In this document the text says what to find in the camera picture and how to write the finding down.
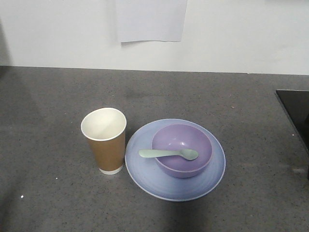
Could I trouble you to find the purple plastic bowl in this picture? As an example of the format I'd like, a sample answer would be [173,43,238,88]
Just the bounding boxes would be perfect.
[151,124,212,178]

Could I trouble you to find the light blue plastic plate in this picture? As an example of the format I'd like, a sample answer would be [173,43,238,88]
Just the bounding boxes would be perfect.
[125,119,226,202]

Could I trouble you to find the pale green plastic spoon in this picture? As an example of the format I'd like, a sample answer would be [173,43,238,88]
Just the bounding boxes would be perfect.
[138,149,199,160]

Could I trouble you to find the brown paper cup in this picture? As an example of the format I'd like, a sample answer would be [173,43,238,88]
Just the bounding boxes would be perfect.
[81,108,127,175]

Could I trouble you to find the white paper sheet on wall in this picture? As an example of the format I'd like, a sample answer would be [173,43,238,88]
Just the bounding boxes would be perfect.
[115,0,187,43]

